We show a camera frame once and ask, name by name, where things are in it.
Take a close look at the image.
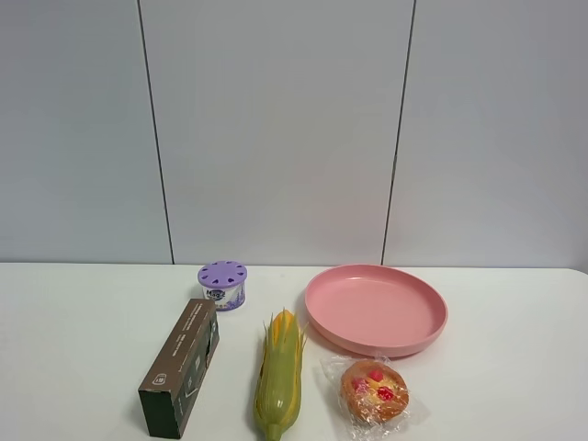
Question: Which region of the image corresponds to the purple lidded air freshener can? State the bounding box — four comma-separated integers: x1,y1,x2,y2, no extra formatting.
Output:
198,260,247,311

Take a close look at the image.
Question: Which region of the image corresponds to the pink round plate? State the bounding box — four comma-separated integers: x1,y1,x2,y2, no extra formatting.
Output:
304,265,448,358

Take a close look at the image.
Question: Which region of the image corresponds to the corn cob with husk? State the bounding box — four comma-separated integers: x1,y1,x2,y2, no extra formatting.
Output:
253,310,305,440

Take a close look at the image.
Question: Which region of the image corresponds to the wrapped fruit pastry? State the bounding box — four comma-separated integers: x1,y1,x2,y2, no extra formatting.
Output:
321,356,411,440

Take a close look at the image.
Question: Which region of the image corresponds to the long brown cardboard box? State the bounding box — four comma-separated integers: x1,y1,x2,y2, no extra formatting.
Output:
138,299,220,439

